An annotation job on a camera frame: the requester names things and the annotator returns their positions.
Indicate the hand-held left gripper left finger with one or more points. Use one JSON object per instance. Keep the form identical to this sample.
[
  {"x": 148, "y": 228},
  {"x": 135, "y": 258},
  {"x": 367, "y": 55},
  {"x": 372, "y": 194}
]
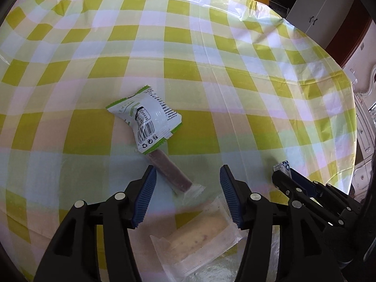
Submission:
[{"x": 144, "y": 199}]

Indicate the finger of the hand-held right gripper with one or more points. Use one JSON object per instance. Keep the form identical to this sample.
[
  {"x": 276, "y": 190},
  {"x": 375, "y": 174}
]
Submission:
[
  {"x": 289, "y": 186},
  {"x": 305, "y": 183}
]

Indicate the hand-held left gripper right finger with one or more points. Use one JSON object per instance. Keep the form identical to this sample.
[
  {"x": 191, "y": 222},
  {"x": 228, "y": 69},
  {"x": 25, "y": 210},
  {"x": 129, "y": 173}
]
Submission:
[{"x": 232, "y": 199}]

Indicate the blue and white snack packet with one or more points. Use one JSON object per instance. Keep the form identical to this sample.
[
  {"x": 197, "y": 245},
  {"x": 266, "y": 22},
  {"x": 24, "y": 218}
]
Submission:
[{"x": 282, "y": 167}]

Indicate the brown bar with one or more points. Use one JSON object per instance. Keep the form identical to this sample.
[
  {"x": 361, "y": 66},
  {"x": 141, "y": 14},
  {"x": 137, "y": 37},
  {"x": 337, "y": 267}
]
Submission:
[{"x": 171, "y": 169}]

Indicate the clear packet of beige cake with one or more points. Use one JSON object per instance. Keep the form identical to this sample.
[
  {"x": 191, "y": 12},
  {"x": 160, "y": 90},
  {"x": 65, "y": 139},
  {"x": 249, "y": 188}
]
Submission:
[{"x": 199, "y": 239}]

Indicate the white packet green edges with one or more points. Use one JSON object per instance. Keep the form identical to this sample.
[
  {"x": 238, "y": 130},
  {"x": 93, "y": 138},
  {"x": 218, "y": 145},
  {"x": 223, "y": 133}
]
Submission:
[{"x": 144, "y": 117}]

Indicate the white ornate dressing table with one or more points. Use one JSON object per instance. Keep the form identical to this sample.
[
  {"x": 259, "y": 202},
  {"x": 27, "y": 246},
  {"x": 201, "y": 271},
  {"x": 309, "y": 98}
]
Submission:
[{"x": 365, "y": 141}]

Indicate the green checked plastic tablecloth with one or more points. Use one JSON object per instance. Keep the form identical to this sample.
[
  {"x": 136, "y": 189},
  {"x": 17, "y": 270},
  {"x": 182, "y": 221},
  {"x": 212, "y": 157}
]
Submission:
[{"x": 205, "y": 50}]

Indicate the white cabinet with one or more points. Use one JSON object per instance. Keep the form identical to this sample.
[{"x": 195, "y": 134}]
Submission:
[{"x": 323, "y": 3}]

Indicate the brown wooden door frame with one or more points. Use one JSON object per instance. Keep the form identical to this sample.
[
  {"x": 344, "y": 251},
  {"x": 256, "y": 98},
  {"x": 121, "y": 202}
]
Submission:
[{"x": 352, "y": 32}]

